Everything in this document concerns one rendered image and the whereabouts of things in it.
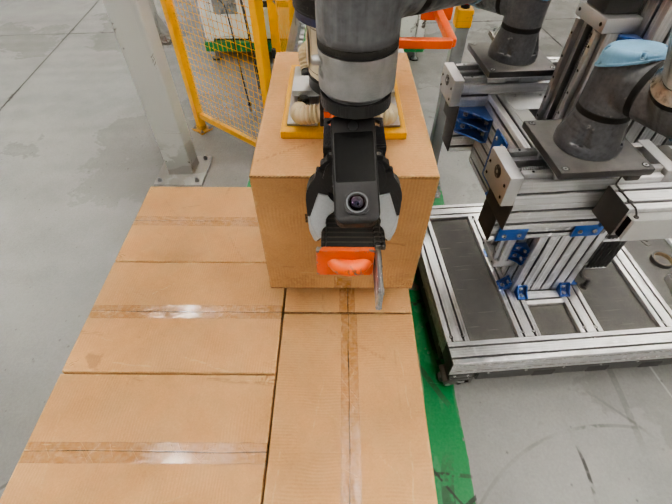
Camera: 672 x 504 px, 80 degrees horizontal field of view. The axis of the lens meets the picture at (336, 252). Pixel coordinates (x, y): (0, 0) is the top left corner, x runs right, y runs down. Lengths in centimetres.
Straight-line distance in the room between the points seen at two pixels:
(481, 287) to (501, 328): 20
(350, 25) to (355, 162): 12
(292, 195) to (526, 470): 132
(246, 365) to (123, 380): 33
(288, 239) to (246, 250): 47
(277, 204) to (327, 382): 51
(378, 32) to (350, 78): 4
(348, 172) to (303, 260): 66
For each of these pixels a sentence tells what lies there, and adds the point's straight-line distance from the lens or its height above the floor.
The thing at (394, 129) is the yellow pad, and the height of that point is 109.
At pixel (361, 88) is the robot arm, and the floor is 143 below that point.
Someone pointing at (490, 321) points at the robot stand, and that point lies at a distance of 174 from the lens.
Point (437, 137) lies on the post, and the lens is 229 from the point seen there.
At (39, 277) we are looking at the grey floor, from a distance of 251.
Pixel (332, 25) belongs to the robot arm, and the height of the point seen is 148.
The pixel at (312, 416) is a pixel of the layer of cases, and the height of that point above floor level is 54.
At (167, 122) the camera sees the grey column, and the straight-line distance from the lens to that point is 255.
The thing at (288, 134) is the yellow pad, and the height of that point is 109.
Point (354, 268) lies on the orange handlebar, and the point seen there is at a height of 121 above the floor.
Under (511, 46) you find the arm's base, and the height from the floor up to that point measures 109.
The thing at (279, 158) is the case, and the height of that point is 108.
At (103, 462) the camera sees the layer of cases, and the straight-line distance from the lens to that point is 122.
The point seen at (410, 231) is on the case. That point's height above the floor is 91.
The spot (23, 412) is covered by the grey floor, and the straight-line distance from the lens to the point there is 209.
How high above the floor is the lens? 160
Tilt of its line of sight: 49 degrees down
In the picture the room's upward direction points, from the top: straight up
